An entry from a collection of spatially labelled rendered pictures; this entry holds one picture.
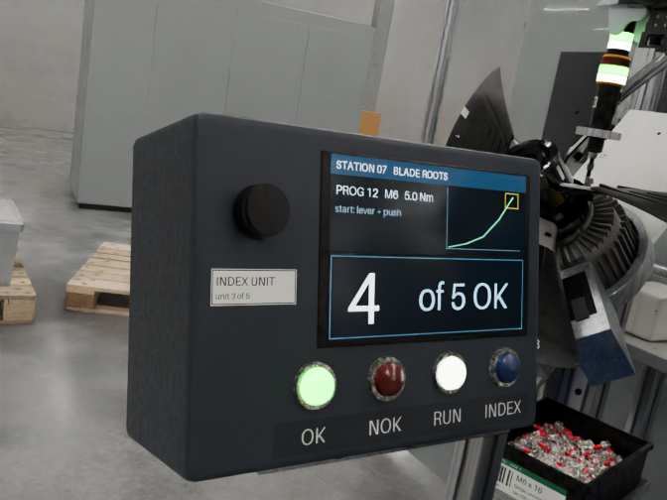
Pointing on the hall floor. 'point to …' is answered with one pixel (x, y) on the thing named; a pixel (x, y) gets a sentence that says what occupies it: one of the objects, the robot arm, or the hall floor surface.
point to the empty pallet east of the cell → (100, 281)
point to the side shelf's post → (644, 402)
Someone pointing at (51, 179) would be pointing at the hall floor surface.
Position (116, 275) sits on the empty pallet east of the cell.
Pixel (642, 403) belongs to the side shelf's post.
